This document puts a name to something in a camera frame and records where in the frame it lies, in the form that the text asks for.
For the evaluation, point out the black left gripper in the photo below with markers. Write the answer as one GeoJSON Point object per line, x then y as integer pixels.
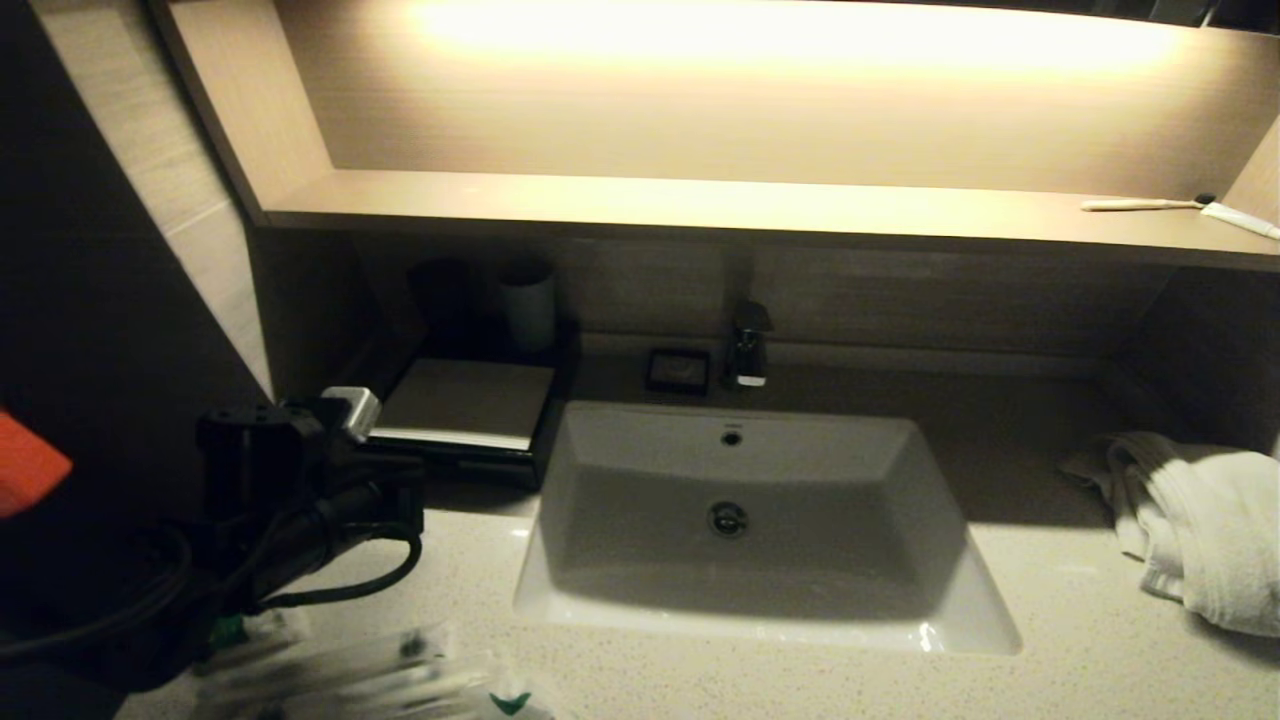
{"type": "Point", "coordinates": [265, 460]}

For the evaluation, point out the black box drawer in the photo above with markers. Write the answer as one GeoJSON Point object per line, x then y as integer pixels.
{"type": "Point", "coordinates": [490, 470]}

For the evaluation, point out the grey plastic cup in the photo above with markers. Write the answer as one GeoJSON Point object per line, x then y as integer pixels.
{"type": "Point", "coordinates": [528, 310]}

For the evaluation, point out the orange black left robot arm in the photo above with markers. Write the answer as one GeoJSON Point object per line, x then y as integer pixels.
{"type": "Point", "coordinates": [25, 465]}

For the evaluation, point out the black amenity box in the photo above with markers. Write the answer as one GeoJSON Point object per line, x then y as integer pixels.
{"type": "Point", "coordinates": [562, 400]}

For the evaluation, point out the clear sachet green label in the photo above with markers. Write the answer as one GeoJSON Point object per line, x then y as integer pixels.
{"type": "Point", "coordinates": [265, 632]}

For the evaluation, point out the long clear wrapped toothbrush packet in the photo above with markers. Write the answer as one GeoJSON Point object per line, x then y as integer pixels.
{"type": "Point", "coordinates": [400, 690]}
{"type": "Point", "coordinates": [340, 662]}

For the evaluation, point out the dark plastic cup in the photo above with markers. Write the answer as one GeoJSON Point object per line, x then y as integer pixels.
{"type": "Point", "coordinates": [445, 295]}

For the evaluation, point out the clear packet green leaf logo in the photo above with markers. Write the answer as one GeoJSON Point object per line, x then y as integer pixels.
{"type": "Point", "coordinates": [512, 702]}

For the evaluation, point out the small black soap dish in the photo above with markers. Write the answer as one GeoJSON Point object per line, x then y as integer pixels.
{"type": "Point", "coordinates": [678, 371]}

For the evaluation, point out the chrome sink drain plug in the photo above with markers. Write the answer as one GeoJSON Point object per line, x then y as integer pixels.
{"type": "Point", "coordinates": [728, 519]}

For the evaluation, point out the chrome faucet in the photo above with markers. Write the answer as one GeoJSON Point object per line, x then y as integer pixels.
{"type": "Point", "coordinates": [748, 349]}

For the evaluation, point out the white ceramic sink basin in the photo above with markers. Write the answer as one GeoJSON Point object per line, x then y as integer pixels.
{"type": "Point", "coordinates": [800, 600]}

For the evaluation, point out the white toothbrush dark head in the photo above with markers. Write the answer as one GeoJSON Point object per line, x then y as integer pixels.
{"type": "Point", "coordinates": [1130, 205]}

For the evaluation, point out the white folded towel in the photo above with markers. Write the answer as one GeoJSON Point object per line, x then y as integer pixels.
{"type": "Point", "coordinates": [1210, 530]}

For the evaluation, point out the white toothpaste tube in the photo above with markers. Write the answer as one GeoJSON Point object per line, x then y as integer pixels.
{"type": "Point", "coordinates": [1242, 220]}

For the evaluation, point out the lit wooden wall shelf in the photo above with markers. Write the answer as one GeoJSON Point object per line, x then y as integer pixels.
{"type": "Point", "coordinates": [700, 204]}

